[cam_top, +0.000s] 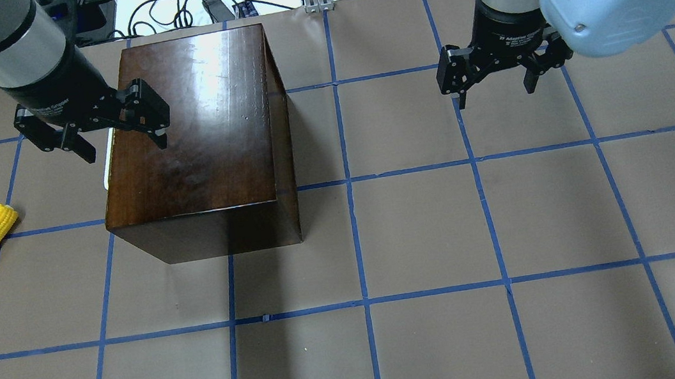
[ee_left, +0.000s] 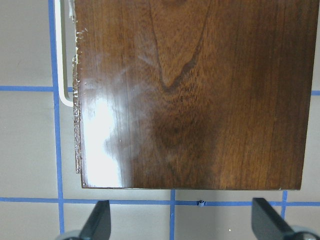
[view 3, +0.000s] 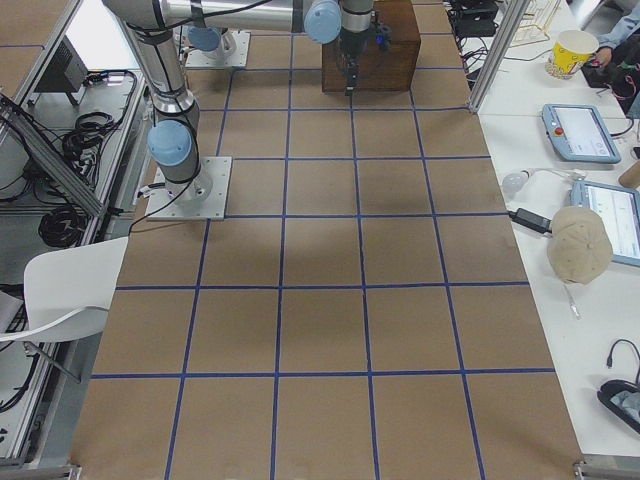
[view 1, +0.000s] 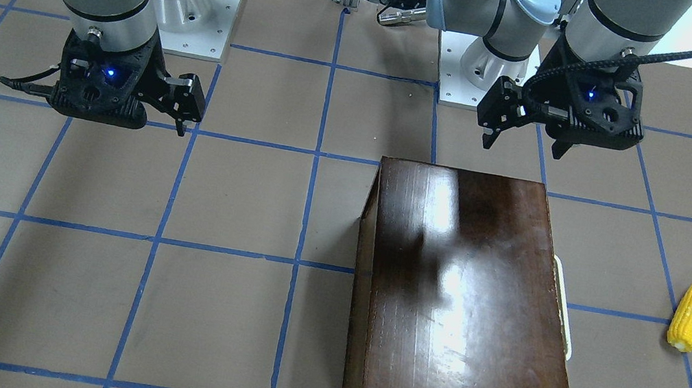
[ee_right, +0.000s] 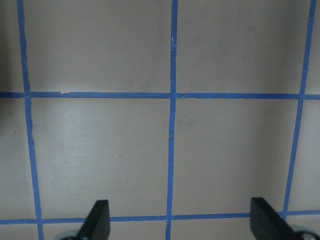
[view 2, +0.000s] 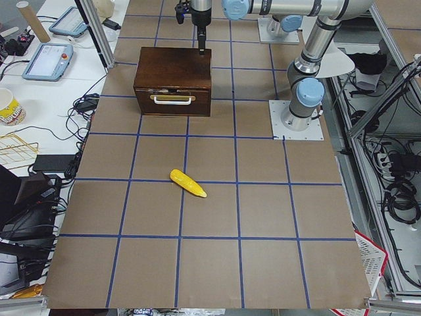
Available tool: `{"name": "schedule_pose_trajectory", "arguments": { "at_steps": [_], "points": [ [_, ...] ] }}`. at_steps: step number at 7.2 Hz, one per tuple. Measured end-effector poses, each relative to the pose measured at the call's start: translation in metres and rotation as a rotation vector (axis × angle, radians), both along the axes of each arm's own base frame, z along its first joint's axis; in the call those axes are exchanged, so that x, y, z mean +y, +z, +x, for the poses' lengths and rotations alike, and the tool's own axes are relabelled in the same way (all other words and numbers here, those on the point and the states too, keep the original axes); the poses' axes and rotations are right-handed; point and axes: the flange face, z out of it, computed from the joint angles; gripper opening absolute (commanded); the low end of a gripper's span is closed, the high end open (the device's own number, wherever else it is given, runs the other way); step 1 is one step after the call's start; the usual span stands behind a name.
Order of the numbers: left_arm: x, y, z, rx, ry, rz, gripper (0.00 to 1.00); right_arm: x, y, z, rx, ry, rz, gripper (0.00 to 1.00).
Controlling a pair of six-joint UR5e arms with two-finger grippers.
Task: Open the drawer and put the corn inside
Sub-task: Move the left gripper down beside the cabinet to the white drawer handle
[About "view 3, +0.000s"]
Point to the black power adapter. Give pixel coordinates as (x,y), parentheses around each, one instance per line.
(531,220)

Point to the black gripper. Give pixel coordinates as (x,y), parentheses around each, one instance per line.
(349,47)

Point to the white plastic chair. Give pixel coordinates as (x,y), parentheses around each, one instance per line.
(68,293)

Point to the gold wire rack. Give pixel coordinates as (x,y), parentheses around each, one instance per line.
(535,23)

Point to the dark wooden drawer cabinet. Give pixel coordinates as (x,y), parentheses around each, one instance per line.
(391,70)

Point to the beige baseball cap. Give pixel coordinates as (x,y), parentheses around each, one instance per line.
(580,249)

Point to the aluminium frame post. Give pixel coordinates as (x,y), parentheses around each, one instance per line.
(506,31)

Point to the black electronics box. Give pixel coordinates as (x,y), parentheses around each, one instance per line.
(65,73)

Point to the far blue teach pendant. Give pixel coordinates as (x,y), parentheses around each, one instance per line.
(577,133)

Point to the white light bulb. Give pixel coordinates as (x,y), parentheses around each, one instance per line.
(514,182)

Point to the blue teach pendant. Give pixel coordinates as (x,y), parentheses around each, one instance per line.
(577,133)
(618,207)

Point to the person in blue sleeve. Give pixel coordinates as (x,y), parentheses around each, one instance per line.
(616,44)

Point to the yellow popcorn bucket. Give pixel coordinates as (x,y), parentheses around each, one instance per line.
(572,49)

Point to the cardboard tube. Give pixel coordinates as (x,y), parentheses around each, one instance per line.
(631,177)

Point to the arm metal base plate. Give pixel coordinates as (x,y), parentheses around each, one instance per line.
(205,198)
(196,59)

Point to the near blue teach pendant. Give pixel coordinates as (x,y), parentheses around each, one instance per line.
(618,207)

